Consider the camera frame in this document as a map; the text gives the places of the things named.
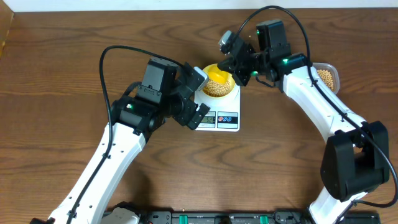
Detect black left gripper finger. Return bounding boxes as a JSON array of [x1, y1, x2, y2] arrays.
[[180, 62, 199, 90], [187, 103, 210, 130]]

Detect yellow plastic measuring scoop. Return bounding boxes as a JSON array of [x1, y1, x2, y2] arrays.
[[208, 71, 229, 84]]

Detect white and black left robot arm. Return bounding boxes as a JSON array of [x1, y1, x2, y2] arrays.
[[45, 57, 210, 223]]

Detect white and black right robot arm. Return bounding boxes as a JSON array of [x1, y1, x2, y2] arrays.
[[218, 20, 394, 223]]

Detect pale yellow bowl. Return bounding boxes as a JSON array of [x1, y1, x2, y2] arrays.
[[202, 63, 235, 97]]

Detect white digital kitchen scale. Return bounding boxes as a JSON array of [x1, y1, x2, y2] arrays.
[[195, 75, 241, 132]]

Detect soybeans in yellow bowl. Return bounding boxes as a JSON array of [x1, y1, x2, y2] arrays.
[[203, 80, 233, 97]]

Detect soybeans in container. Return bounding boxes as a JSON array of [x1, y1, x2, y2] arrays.
[[317, 70, 334, 91]]

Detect clear plastic container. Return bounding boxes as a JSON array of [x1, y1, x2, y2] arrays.
[[313, 63, 340, 94]]

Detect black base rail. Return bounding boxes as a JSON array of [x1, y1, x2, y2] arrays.
[[102, 210, 381, 224]]

